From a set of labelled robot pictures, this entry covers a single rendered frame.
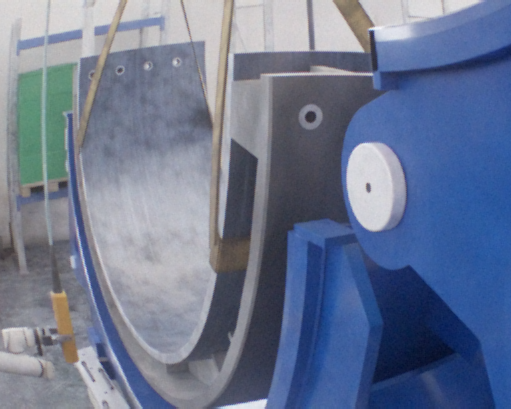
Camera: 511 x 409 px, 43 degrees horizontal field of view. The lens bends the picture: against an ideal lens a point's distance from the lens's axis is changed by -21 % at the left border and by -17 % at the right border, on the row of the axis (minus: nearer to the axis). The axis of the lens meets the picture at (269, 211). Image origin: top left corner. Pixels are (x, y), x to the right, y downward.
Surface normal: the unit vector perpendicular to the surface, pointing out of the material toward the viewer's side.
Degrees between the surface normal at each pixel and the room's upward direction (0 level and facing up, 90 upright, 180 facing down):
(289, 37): 90
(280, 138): 98
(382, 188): 90
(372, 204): 90
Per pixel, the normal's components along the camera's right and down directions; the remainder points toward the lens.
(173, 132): 0.37, -0.22
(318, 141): 0.42, 0.34
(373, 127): -0.90, 0.13
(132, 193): 0.29, -0.54
